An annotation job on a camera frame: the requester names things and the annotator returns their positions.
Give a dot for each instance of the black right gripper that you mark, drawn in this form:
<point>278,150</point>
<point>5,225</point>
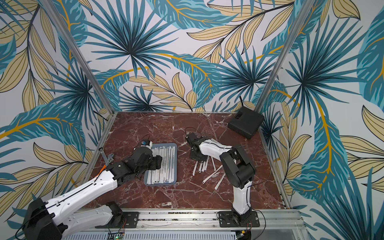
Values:
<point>196,153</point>

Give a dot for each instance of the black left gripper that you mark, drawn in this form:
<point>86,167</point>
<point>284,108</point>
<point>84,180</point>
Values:
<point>156,162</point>

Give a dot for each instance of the blue plastic storage tray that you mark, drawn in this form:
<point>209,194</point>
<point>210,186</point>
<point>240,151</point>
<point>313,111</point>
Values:
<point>157,146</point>

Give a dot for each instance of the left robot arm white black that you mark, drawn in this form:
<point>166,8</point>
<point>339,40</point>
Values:
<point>59,217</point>

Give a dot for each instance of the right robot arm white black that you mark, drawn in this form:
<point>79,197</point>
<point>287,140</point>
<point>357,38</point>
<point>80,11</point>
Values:
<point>238,167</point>

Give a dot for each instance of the black box with antenna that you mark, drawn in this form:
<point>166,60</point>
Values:
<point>246,122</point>

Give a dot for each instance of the white wrapped straw in tray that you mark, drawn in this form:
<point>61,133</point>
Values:
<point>166,174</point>

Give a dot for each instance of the long white wrapped straw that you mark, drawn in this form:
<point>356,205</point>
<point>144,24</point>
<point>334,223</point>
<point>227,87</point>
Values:
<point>195,167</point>

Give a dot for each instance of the white wrapped straw on table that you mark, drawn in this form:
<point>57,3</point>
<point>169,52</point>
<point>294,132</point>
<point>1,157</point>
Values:
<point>206,179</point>

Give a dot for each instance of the green circuit board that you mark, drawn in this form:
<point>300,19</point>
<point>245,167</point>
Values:
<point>115,236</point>

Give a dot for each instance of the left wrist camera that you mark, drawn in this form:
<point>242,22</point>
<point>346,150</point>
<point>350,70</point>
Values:
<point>147,143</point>

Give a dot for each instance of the orange handled adjustable wrench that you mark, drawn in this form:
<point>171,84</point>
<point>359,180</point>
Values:
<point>107,159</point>

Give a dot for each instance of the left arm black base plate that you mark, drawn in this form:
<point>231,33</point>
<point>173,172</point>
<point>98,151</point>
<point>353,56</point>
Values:
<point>126,220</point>

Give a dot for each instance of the right aluminium frame post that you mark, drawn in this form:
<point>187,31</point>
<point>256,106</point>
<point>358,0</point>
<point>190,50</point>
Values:
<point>291,37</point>

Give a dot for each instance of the aluminium frame post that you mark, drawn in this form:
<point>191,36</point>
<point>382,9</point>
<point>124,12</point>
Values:
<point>291,37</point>
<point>58,21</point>

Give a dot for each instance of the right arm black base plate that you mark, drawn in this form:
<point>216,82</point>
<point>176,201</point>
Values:
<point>230,219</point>

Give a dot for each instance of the left aluminium frame post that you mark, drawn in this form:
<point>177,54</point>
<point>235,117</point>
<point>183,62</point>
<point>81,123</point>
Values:
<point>58,21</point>

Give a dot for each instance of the aluminium front rail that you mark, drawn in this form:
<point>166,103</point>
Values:
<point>185,224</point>

